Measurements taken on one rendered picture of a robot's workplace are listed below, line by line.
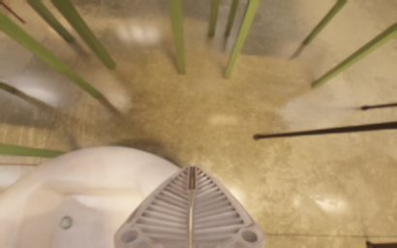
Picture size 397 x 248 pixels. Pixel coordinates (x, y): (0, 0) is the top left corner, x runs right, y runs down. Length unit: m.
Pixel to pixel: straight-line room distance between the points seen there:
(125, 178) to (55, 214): 0.22
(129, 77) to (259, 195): 0.89
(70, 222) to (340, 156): 1.11
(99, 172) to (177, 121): 0.45
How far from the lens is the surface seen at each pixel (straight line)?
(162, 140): 0.73
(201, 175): 0.16
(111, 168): 0.40
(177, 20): 0.63
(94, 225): 0.49
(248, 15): 0.60
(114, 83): 0.93
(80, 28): 0.82
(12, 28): 0.67
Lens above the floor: 0.70
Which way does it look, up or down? 74 degrees down
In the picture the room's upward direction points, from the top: 7 degrees clockwise
